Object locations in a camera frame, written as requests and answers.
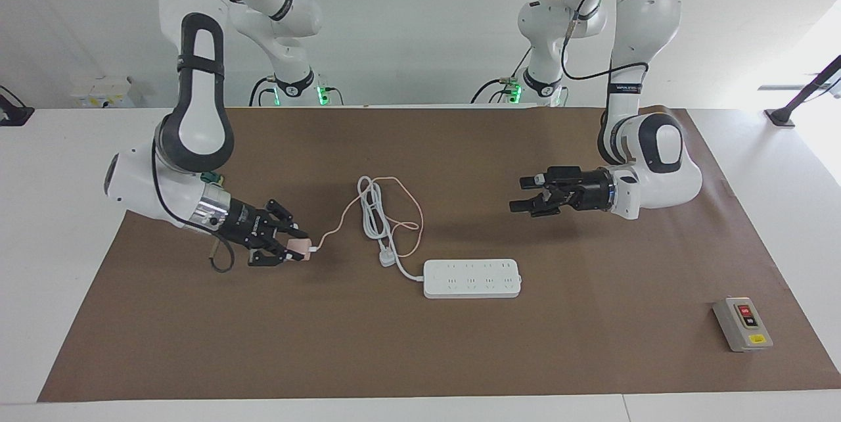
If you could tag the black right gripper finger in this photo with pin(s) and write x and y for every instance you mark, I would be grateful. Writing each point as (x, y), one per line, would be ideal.
(269, 256)
(279, 215)

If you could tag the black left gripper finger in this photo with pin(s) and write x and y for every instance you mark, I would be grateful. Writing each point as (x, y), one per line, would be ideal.
(535, 204)
(533, 181)

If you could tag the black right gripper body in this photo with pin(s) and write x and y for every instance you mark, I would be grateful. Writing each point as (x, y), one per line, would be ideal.
(242, 221)

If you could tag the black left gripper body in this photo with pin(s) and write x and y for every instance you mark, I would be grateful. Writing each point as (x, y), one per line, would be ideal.
(588, 190)

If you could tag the pink wall charger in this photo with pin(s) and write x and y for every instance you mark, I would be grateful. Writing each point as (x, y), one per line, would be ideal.
(299, 250)

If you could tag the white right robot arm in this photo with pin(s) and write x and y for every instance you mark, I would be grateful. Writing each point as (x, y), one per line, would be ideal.
(138, 192)

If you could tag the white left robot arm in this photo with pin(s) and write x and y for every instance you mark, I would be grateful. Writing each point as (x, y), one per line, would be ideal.
(663, 179)

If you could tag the white power strip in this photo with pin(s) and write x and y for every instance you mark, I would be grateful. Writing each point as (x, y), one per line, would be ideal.
(473, 281)

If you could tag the brown paper table mat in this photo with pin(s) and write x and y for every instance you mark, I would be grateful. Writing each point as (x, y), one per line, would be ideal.
(394, 343)

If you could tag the white box with yellow labels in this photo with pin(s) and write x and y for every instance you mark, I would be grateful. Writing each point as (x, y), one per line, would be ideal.
(98, 93)

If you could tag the black clamp stand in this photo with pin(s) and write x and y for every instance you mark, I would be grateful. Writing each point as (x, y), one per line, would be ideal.
(782, 118)

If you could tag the black stand base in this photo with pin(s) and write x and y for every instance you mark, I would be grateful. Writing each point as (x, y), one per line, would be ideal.
(16, 116)

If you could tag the green knife switch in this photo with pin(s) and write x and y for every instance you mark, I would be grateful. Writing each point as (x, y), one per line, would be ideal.
(211, 178)

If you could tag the grey on-off switch box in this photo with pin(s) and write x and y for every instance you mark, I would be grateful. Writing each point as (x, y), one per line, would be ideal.
(739, 333)

